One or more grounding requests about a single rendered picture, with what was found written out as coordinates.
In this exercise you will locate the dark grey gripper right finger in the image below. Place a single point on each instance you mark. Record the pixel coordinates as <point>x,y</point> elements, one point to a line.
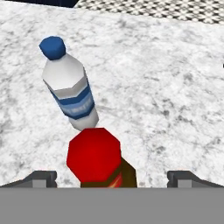
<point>183,179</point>

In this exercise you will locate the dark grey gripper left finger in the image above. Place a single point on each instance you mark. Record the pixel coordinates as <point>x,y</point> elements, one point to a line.
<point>40,179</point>

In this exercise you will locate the brown bottle red cap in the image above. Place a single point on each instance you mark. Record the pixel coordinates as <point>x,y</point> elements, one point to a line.
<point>94,155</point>

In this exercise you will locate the white plastic bottle blue cap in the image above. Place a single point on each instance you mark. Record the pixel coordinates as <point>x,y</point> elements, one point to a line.
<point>68,84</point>

